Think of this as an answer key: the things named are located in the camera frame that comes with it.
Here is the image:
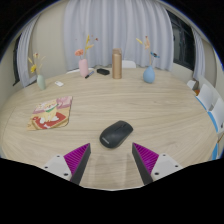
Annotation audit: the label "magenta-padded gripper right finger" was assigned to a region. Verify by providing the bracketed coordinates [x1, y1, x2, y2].
[131, 142, 184, 186]

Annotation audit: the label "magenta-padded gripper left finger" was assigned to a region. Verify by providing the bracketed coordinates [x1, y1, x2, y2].
[42, 142, 92, 186]

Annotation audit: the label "black computer mouse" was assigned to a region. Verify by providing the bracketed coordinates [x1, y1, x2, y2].
[99, 120, 134, 149]

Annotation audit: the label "cat print mouse pad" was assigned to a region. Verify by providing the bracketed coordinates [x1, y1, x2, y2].
[26, 95, 74, 131]

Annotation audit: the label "white and blue chairs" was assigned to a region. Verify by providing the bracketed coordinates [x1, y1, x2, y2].
[186, 74, 224, 161]

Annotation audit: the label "green vase with yellow flowers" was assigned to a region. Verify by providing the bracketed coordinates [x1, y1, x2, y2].
[27, 52, 48, 92]

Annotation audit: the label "blue vase with dried flowers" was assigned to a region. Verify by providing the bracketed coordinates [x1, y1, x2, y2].
[135, 35, 161, 85]

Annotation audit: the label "blue marker pen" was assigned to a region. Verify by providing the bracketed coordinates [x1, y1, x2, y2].
[84, 70, 95, 80]

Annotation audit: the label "white chair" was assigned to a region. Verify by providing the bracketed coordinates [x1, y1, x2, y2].
[111, 59, 137, 69]
[65, 67, 95, 75]

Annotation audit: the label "pink vase with orange flowers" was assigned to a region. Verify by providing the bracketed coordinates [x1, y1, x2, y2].
[74, 34, 100, 79]

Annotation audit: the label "black case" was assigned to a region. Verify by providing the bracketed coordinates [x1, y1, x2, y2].
[96, 68, 111, 76]

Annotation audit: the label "dark window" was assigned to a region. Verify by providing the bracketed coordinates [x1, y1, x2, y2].
[166, 9, 196, 71]
[12, 34, 22, 87]

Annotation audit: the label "copper drink bottle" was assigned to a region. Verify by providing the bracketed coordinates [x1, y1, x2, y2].
[111, 47, 123, 80]

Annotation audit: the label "narrow white curtain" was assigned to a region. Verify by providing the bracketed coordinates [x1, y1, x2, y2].
[191, 28, 206, 81]
[16, 14, 41, 88]

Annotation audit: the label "wide white curtain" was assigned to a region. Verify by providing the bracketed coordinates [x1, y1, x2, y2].
[63, 0, 174, 72]

